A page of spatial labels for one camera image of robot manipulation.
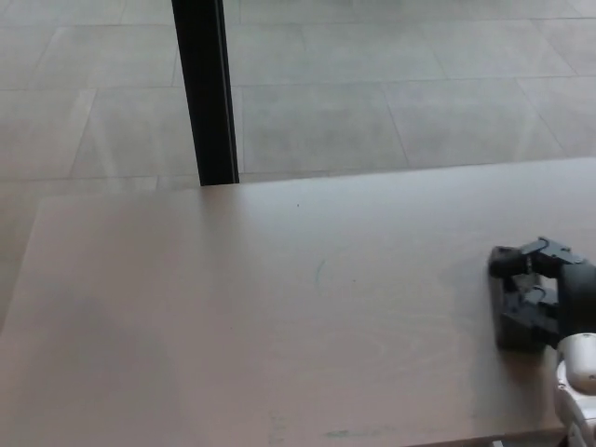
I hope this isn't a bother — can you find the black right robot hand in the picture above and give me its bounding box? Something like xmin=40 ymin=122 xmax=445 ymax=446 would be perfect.
xmin=487 ymin=236 xmax=596 ymax=349

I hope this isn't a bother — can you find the dark grey embossed board eraser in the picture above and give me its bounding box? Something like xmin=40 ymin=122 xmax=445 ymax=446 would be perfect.
xmin=488 ymin=272 xmax=560 ymax=354

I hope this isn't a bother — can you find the black vertical window frame post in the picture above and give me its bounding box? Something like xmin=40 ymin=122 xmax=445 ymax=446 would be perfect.
xmin=169 ymin=0 xmax=240 ymax=187

